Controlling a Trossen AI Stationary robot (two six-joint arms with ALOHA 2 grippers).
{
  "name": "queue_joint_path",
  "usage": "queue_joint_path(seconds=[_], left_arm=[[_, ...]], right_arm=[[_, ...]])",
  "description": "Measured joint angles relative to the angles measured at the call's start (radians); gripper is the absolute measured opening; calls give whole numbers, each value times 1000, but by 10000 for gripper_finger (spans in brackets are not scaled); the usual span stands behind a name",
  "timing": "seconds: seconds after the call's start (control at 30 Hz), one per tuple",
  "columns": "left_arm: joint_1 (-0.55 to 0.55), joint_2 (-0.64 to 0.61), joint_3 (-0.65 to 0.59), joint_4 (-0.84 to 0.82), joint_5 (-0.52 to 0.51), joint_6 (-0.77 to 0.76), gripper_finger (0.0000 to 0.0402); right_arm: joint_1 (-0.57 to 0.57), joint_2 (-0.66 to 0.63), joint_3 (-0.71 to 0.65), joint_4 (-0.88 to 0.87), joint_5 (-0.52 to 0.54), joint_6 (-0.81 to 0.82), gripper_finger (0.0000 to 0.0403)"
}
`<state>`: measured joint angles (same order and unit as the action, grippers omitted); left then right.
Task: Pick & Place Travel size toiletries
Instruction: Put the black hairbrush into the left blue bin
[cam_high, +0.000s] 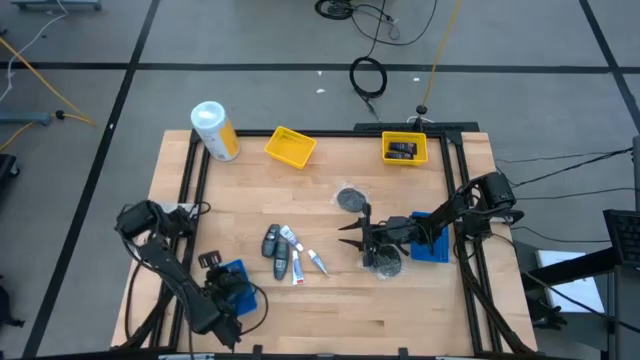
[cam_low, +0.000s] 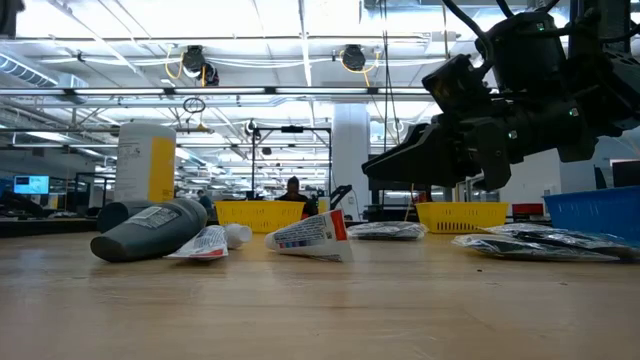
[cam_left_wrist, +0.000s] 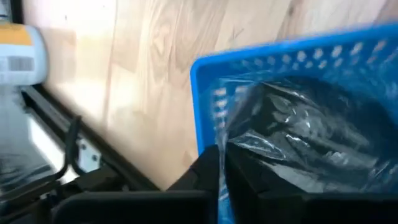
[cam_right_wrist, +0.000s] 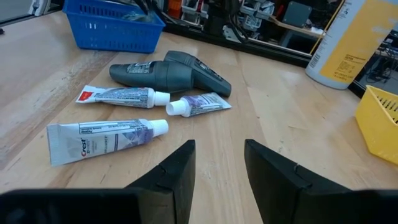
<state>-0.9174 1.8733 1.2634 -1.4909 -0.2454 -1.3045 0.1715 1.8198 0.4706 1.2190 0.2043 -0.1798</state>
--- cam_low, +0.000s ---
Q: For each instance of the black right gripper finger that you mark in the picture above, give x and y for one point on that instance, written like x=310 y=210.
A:
x=429 y=127
x=425 y=160

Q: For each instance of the white red toothpaste tube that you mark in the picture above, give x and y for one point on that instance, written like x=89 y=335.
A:
x=205 y=245
x=312 y=237

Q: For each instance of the grey deodorant bottle with label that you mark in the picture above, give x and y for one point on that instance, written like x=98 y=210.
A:
x=145 y=232

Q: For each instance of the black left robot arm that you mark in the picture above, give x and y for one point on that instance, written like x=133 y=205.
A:
x=10 y=15

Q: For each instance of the black background robot arm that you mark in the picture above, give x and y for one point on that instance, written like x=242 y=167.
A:
x=341 y=194

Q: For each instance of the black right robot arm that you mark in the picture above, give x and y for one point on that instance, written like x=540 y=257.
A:
x=530 y=55

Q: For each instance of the yellow slotted plastic basket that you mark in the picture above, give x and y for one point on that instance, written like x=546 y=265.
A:
x=257 y=216
x=462 y=217

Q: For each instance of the white building pillar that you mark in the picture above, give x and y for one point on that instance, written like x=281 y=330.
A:
x=350 y=145

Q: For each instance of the red box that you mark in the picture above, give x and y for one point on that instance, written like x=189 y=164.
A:
x=527 y=209

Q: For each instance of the dark computer monitor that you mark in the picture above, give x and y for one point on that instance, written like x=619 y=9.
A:
x=626 y=174

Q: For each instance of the blue slotted plastic basket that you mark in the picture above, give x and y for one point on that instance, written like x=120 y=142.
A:
x=600 y=212

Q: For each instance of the small white yellow container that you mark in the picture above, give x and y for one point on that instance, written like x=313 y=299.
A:
x=323 y=206

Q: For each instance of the person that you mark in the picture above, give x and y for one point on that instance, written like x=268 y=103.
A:
x=204 y=200
x=294 y=192

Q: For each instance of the long ceiling light strip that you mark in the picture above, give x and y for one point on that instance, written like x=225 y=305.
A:
x=250 y=91

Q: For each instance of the white and yellow bottle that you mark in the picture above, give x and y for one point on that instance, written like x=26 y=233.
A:
x=142 y=165

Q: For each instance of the blue lit computer monitor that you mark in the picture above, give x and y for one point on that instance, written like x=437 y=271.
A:
x=31 y=184

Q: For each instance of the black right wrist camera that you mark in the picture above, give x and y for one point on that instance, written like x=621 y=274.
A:
x=457 y=85

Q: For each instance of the black metal frame rig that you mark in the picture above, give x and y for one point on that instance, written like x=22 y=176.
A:
x=253 y=165

